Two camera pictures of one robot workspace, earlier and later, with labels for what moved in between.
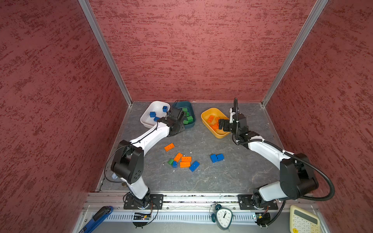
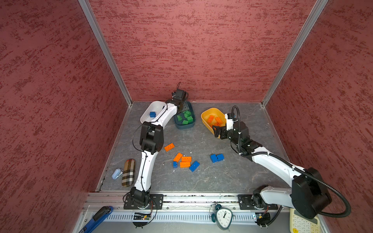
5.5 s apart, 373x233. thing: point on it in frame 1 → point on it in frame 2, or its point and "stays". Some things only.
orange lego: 210,118 stays
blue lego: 213,158 stays
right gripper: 226,124 → 223,130
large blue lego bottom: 194,166 stays
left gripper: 181,127 → 185,107
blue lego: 221,157 stays
